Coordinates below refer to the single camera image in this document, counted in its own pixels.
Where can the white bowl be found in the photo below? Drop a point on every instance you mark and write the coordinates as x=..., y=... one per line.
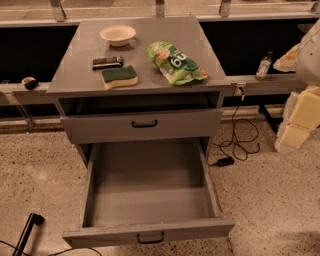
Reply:
x=118, y=35

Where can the grey open middle drawer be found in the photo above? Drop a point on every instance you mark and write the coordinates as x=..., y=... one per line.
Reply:
x=146, y=192

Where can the black power adapter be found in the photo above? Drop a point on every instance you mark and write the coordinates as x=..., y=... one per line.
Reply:
x=225, y=161

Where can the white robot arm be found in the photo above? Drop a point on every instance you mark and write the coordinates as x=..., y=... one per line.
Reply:
x=308, y=57

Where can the green yellow sponge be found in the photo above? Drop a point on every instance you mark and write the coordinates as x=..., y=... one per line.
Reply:
x=119, y=77

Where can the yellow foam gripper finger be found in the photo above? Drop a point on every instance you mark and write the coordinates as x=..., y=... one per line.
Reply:
x=288, y=62
x=301, y=117

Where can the small clear bottle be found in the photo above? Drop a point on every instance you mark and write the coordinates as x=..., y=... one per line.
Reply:
x=264, y=66

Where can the black caster leg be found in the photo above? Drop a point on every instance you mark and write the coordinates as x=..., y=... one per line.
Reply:
x=272, y=122

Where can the grey drawer cabinet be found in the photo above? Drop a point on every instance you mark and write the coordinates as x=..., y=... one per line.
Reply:
x=75, y=70

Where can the green chip bag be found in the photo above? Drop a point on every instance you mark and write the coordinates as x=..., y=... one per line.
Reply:
x=173, y=64

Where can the black stand leg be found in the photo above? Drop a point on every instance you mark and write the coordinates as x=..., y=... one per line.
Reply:
x=33, y=219

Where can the grey upper drawer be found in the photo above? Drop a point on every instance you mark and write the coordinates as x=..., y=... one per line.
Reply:
x=83, y=129

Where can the grey side rail bench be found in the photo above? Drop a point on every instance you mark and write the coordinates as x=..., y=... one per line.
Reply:
x=48, y=93

